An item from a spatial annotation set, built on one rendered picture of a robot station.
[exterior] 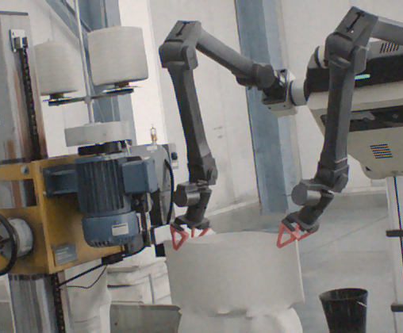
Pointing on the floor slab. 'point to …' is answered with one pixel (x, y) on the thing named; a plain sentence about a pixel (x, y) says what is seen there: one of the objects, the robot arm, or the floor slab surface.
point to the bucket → (345, 309)
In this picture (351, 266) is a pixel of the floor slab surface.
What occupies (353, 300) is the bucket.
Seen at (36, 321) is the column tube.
